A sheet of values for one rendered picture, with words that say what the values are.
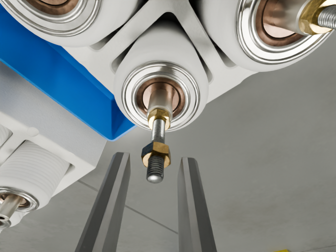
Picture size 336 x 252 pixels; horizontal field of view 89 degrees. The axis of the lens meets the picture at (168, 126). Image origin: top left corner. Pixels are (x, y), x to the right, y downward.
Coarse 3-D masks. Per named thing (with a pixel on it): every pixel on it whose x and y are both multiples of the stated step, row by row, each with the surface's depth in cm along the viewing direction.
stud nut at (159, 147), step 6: (150, 144) 11; (156, 144) 10; (162, 144) 11; (144, 150) 11; (150, 150) 10; (156, 150) 10; (162, 150) 10; (168, 150) 11; (144, 156) 10; (150, 156) 10; (162, 156) 10; (168, 156) 10; (144, 162) 11; (168, 162) 11
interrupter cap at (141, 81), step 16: (144, 64) 14; (160, 64) 14; (176, 64) 14; (128, 80) 15; (144, 80) 15; (160, 80) 15; (176, 80) 15; (192, 80) 15; (128, 96) 16; (144, 96) 17; (176, 96) 17; (192, 96) 16; (128, 112) 17; (144, 112) 17; (176, 112) 17; (192, 112) 17; (176, 128) 18
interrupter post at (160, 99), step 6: (156, 90) 16; (162, 90) 16; (150, 96) 16; (156, 96) 15; (162, 96) 15; (168, 96) 16; (150, 102) 15; (156, 102) 14; (162, 102) 14; (168, 102) 15; (150, 108) 14; (156, 108) 14; (162, 108) 14; (168, 108) 14
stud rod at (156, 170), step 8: (160, 120) 13; (152, 128) 13; (160, 128) 12; (152, 136) 12; (160, 136) 12; (152, 160) 10; (160, 160) 10; (152, 168) 10; (160, 168) 10; (152, 176) 9; (160, 176) 9
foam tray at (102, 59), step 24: (144, 0) 27; (168, 0) 18; (192, 0) 26; (144, 24) 19; (192, 24) 19; (72, 48) 21; (96, 48) 21; (120, 48) 21; (216, 48) 29; (96, 72) 22; (216, 72) 22; (240, 72) 22; (216, 96) 24
